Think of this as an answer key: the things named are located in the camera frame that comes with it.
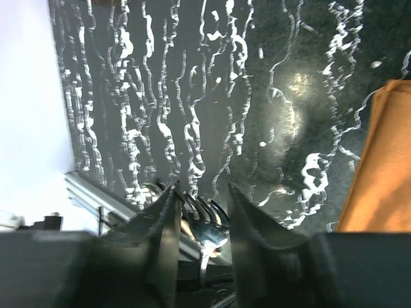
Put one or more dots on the silver fork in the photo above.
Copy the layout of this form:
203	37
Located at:
209	225

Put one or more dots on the aluminium frame rail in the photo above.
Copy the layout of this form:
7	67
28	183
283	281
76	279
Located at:
91	197

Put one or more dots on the orange cloth napkin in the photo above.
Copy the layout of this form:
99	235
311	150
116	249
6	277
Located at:
379	196

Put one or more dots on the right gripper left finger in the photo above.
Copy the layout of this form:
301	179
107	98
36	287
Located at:
133	265

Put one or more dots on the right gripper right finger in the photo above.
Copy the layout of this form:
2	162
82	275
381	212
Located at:
275	267

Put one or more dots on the black marble pattern mat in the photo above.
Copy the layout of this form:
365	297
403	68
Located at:
273	96

